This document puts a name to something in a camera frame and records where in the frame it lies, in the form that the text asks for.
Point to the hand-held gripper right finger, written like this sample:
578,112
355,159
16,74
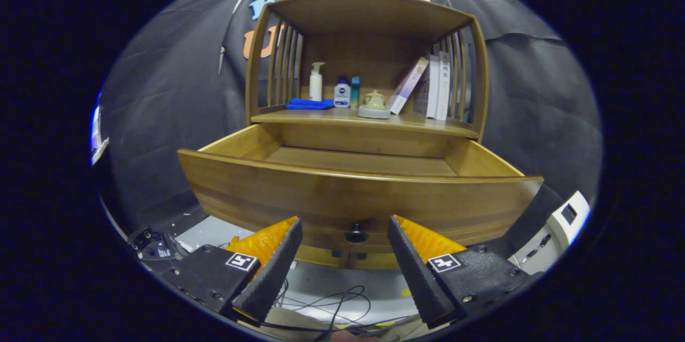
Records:
417,278

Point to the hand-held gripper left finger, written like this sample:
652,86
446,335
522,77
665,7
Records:
273,278

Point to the wooden drawer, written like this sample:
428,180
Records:
321,197

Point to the wooden cabinet door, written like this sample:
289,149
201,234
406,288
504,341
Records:
316,256
374,261

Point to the wooden countertop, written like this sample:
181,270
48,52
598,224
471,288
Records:
321,115

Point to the wooden cabinet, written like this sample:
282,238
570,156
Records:
369,15

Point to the black floor device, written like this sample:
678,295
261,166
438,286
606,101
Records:
155,248

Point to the white appliance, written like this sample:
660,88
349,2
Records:
556,235

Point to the blue folded cloth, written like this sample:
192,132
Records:
310,104

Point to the dark patterned book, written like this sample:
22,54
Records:
423,98

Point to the beige lidded tea cup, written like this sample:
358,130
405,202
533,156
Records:
374,100

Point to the plain white book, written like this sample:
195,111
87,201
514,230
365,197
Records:
433,90

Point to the white book black characters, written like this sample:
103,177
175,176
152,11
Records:
443,90

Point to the purple white book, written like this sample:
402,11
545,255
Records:
408,85

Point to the white lotion bottle blue cap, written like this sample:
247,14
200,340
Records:
342,97

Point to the white pump bottle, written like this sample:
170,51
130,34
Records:
316,88

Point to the teal slim bottle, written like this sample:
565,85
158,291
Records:
355,93

